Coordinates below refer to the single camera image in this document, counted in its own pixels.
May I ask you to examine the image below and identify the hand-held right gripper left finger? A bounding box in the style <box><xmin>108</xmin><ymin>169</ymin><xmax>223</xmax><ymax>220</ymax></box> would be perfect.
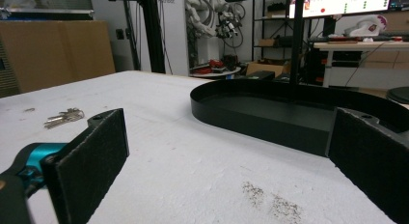
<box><xmin>0</xmin><ymin>107</ymin><xmax>130</xmax><ymax>224</ymax></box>

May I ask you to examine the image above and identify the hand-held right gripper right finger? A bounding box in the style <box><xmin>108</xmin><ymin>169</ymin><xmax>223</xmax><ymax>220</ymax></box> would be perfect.
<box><xmin>325</xmin><ymin>106</ymin><xmax>409</xmax><ymax>224</ymax></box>

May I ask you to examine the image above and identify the bunch of silver keys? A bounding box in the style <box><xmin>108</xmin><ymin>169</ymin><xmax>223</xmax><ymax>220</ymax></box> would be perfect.
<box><xmin>43</xmin><ymin>107</ymin><xmax>86</xmax><ymax>130</ymax></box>

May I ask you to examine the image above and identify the black oval tray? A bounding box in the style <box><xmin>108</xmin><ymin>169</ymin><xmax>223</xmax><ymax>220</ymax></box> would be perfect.
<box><xmin>189</xmin><ymin>78</ymin><xmax>409</xmax><ymax>158</ymax></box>

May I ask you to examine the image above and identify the round black stool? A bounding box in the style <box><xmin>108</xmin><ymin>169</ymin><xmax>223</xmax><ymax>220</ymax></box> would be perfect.
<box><xmin>385</xmin><ymin>86</ymin><xmax>409</xmax><ymax>105</ymax></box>

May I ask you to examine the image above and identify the white desk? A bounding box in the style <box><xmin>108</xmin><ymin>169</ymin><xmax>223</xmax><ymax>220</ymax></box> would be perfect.
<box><xmin>313</xmin><ymin>40</ymin><xmax>409</xmax><ymax>89</ymax></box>

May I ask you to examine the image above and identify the large cardboard box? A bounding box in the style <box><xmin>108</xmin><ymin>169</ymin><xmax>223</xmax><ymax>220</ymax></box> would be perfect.
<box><xmin>0</xmin><ymin>19</ymin><xmax>117</xmax><ymax>95</ymax></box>

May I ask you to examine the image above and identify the white pink plush toy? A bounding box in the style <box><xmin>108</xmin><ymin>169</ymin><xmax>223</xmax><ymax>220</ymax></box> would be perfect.
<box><xmin>344</xmin><ymin>14</ymin><xmax>389</xmax><ymax>38</ymax></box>

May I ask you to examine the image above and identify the small cardboard box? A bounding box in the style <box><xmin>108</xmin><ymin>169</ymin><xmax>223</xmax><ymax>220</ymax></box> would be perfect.
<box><xmin>245</xmin><ymin>61</ymin><xmax>286</xmax><ymax>78</ymax></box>

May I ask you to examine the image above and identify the round white side table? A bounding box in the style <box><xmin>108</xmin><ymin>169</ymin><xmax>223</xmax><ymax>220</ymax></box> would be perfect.
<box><xmin>189</xmin><ymin>66</ymin><xmax>242</xmax><ymax>80</ymax></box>

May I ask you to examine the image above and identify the computer monitor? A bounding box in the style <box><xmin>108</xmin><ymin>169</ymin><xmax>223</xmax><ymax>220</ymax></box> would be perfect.
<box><xmin>287</xmin><ymin>0</ymin><xmax>394</xmax><ymax>19</ymax></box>

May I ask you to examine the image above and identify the black shelf rack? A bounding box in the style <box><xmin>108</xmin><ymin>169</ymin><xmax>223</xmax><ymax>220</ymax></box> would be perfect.
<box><xmin>251</xmin><ymin>0</ymin><xmax>294</xmax><ymax>63</ymax></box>

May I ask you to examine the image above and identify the black slim metal post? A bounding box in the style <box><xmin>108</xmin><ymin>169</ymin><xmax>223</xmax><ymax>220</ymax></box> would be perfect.
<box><xmin>288</xmin><ymin>0</ymin><xmax>306</xmax><ymax>85</ymax></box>

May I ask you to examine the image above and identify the black metal frame post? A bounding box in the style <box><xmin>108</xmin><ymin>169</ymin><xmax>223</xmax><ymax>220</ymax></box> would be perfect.
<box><xmin>138</xmin><ymin>0</ymin><xmax>167</xmax><ymax>74</ymax></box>

